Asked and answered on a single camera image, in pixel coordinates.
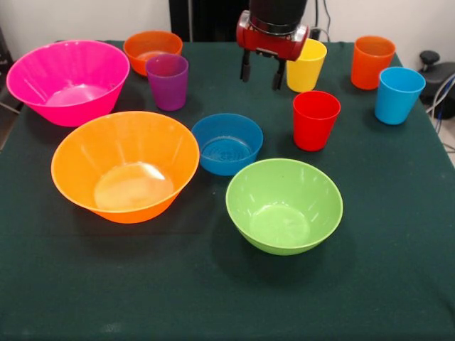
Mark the large orange bowl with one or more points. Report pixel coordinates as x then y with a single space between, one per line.
106 149

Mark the blue cup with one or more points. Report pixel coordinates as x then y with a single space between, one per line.
394 103

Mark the black round base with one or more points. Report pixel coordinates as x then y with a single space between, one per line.
446 71

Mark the dark green table cloth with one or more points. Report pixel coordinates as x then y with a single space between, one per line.
249 291

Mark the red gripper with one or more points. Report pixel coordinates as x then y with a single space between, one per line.
270 44

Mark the yellow cup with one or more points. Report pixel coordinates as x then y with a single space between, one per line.
309 74

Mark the large pink bowl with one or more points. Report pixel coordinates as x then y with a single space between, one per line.
42 71

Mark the red cup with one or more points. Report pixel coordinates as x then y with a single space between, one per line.
313 131

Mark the black round knob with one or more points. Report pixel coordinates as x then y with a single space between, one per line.
429 57

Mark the black equipment box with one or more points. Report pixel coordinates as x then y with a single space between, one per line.
3 53

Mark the small dark orange bowl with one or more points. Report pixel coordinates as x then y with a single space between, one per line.
138 60

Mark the purple cup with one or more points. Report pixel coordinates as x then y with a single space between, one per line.
167 89

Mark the grey metal leg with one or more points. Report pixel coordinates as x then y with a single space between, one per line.
9 106

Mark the orange cup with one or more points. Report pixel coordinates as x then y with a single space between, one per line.
366 71

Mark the blue bowl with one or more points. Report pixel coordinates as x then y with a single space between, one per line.
227 133

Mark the green bowl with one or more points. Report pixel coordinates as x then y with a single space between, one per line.
281 188

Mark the black power plug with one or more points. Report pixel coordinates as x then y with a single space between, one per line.
315 33

